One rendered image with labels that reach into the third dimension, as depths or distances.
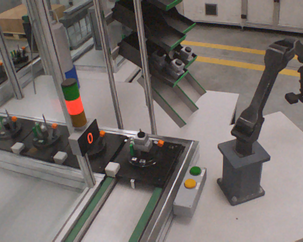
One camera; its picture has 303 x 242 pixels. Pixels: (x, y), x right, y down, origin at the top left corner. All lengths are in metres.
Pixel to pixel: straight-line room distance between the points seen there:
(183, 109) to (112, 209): 0.57
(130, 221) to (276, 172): 0.64
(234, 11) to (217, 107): 3.54
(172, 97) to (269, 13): 3.75
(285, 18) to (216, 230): 4.17
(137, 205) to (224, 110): 0.79
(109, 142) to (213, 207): 0.53
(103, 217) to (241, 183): 0.52
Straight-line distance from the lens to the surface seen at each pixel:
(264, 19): 5.17
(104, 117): 1.86
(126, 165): 1.35
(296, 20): 5.10
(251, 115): 1.17
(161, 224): 1.15
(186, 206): 1.19
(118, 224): 1.23
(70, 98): 1.04
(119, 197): 1.31
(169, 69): 1.41
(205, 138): 1.62
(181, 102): 1.55
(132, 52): 1.40
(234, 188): 1.29
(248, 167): 1.20
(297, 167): 1.51
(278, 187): 1.41
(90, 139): 1.14
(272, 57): 1.17
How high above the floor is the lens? 1.87
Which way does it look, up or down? 35 degrees down
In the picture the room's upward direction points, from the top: 8 degrees counter-clockwise
